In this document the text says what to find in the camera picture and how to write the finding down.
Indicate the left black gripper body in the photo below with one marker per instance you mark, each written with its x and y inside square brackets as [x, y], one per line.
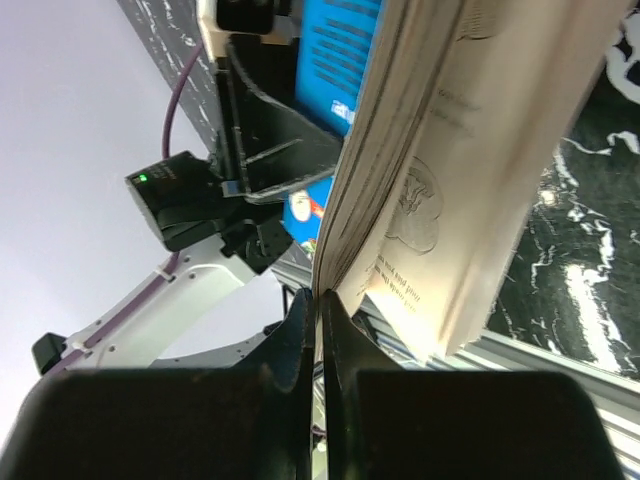
[253, 79]

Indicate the aluminium front rail frame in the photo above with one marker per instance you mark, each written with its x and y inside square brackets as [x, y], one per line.
[616, 398]

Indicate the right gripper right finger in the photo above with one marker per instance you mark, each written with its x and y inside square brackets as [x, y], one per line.
[388, 422]

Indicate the blue red-edged book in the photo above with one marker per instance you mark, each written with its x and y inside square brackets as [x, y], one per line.
[449, 111]

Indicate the black marble pattern mat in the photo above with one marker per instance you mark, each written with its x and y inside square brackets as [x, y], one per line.
[574, 271]

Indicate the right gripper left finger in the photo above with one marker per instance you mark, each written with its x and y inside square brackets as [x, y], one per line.
[248, 421]

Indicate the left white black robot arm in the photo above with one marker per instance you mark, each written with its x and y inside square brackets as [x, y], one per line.
[224, 220]

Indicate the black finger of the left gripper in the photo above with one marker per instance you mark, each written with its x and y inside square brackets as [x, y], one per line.
[309, 150]

